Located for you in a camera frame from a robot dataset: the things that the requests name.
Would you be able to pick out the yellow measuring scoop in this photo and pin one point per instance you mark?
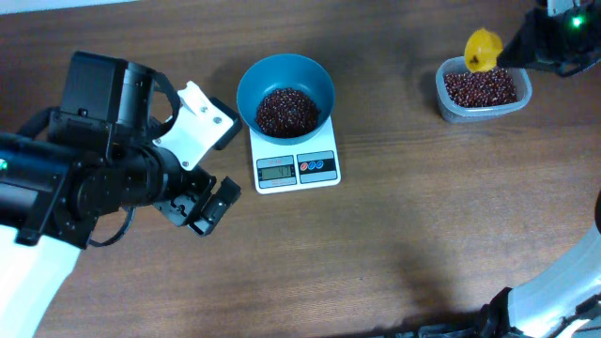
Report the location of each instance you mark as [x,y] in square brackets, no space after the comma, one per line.
[481,51]

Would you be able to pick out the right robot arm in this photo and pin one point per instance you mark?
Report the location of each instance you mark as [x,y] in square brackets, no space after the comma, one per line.
[536,306]

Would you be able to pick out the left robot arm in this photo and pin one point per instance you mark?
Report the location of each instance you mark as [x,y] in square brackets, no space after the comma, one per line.
[121,138]

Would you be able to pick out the white digital kitchen scale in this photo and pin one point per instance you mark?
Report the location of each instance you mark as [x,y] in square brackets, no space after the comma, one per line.
[308,165]

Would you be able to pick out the red beans in bowl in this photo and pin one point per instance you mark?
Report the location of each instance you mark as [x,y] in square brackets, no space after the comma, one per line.
[287,113]

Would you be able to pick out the blue plastic bowl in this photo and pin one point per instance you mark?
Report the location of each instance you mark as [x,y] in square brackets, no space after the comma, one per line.
[283,71]

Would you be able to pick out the red beans pile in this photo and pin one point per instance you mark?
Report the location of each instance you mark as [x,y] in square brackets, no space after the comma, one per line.
[481,89]

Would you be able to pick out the clear plastic bean container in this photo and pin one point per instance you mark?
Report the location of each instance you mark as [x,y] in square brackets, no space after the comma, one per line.
[453,113]

